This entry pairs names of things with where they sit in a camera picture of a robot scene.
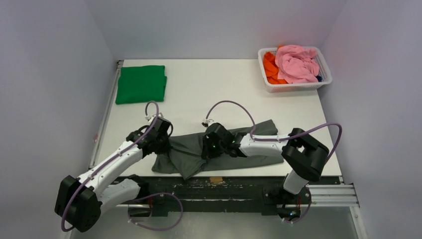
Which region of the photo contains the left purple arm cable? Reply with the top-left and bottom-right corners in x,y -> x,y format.
60,101 -> 160,233

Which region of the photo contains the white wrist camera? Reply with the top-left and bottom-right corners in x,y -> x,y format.
145,113 -> 163,122
201,119 -> 214,128

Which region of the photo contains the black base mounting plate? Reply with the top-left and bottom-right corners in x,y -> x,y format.
112,176 -> 342,218

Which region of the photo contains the pink crumpled t-shirt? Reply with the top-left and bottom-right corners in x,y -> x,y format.
275,45 -> 319,84

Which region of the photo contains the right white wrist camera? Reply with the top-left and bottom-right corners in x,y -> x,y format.
201,119 -> 214,128

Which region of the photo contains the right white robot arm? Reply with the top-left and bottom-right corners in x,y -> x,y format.
201,123 -> 331,195

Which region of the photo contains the orange t-shirt in basket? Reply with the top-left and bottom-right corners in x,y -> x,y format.
262,52 -> 288,85

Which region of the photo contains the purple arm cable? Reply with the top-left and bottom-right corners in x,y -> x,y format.
60,101 -> 160,233
204,100 -> 343,166

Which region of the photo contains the folded green t-shirt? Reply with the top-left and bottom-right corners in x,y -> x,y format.
115,65 -> 167,105

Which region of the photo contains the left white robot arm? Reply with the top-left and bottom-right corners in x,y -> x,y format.
54,116 -> 173,232

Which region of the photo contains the brown tape piece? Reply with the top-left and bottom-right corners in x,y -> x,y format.
210,177 -> 223,184

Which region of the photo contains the dark grey t-shirt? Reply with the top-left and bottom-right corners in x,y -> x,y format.
151,132 -> 284,180

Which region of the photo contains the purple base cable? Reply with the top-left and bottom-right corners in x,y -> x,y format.
281,188 -> 313,225
127,192 -> 184,231

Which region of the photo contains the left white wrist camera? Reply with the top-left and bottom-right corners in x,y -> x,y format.
145,113 -> 163,122

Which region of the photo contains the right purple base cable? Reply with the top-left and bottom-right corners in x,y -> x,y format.
281,188 -> 313,225

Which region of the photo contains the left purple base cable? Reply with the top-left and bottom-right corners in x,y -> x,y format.
127,192 -> 184,231

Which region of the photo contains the white plastic laundry basket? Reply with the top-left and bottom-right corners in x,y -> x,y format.
257,46 -> 332,93

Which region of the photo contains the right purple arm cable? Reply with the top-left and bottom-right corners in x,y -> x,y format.
204,100 -> 343,166

